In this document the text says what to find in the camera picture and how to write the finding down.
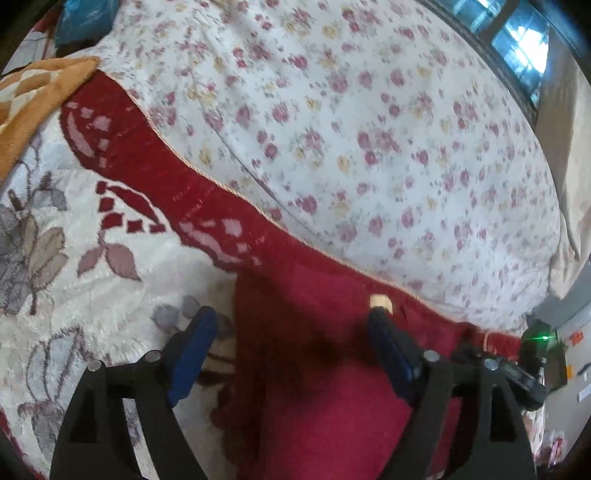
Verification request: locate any beige curtain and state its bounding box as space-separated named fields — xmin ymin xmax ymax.
xmin=536 ymin=41 xmax=591 ymax=303

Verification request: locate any floral bed sheet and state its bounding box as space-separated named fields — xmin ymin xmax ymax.
xmin=9 ymin=21 xmax=70 ymax=70

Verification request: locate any orange plush blanket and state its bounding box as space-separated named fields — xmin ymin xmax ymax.
xmin=0 ymin=55 xmax=103 ymax=182

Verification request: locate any window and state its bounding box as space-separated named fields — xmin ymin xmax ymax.
xmin=416 ymin=0 xmax=557 ymax=123

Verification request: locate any dark red fleece garment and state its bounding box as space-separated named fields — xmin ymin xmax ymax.
xmin=210 ymin=272 xmax=527 ymax=480

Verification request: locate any white cabinet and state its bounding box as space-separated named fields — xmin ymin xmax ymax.
xmin=551 ymin=309 xmax=591 ymax=407

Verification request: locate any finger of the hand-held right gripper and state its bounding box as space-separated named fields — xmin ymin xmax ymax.
xmin=500 ymin=361 xmax=551 ymax=411

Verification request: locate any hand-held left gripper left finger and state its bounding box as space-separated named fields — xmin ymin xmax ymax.
xmin=50 ymin=306 xmax=219 ymax=480

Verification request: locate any white and red plush blanket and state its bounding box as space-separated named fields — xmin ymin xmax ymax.
xmin=0 ymin=69 xmax=527 ymax=480

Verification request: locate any white floral quilt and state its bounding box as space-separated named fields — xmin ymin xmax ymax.
xmin=88 ymin=0 xmax=563 ymax=334

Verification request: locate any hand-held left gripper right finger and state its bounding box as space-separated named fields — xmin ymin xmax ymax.
xmin=368 ymin=308 xmax=537 ymax=480

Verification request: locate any blue plastic bag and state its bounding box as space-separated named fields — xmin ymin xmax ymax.
xmin=54 ymin=0 xmax=122 ymax=48

